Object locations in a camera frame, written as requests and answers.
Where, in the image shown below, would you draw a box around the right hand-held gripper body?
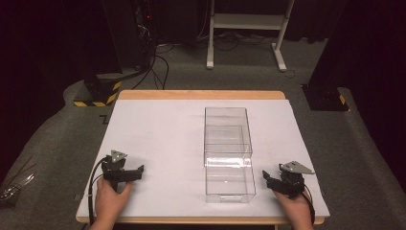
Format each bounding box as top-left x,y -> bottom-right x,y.
278,160 -> 316,198

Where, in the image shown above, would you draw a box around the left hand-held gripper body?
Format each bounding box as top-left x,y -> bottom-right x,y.
101,149 -> 132,193

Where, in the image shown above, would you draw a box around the clear plastic drawer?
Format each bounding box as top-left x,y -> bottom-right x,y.
204,155 -> 258,204

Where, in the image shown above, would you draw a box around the clear plastic drawer case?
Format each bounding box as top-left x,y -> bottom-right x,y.
203,106 -> 254,168

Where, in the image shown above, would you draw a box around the person's right hand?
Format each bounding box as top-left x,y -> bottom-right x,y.
273,190 -> 315,230

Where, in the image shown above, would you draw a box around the person's left hand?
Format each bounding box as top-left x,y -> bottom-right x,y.
94,176 -> 135,224

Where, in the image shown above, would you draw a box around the white table cover sheet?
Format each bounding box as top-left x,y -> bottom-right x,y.
76,99 -> 331,220

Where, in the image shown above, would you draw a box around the black yellow striped stand base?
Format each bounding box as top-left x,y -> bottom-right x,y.
73,72 -> 124,108

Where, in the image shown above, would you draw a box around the wooden table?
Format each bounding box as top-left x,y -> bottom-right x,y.
75,89 -> 326,226

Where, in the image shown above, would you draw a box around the dark equipment rack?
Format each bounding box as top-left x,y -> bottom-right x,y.
133,0 -> 158,70

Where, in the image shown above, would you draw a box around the white metal stand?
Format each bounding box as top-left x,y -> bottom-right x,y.
206,0 -> 296,73

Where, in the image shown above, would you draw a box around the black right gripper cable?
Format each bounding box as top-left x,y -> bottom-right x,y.
301,183 -> 317,225

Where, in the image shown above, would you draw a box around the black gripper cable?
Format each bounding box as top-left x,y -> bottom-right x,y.
87,156 -> 111,226
301,183 -> 317,225

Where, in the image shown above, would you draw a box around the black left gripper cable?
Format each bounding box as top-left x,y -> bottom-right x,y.
87,156 -> 111,226

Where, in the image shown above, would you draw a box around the black floor cables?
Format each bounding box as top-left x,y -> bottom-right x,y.
131,42 -> 175,91

